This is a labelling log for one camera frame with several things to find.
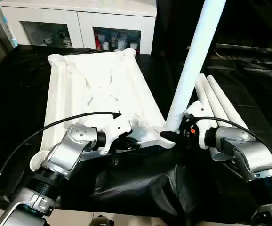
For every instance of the black work mat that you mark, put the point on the black work mat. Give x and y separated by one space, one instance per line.
140 193

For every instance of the white plastic table leg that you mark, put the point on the white plastic table leg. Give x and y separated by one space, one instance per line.
226 103
212 101
220 154
192 61

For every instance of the black metal rail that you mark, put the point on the black metal rail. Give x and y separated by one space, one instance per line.
253 48

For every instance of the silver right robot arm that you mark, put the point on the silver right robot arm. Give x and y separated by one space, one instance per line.
244 150

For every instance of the white glass-door cabinet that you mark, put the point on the white glass-door cabinet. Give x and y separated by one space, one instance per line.
79 21

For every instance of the white table top frame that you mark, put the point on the white table top frame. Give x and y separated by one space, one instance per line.
98 89

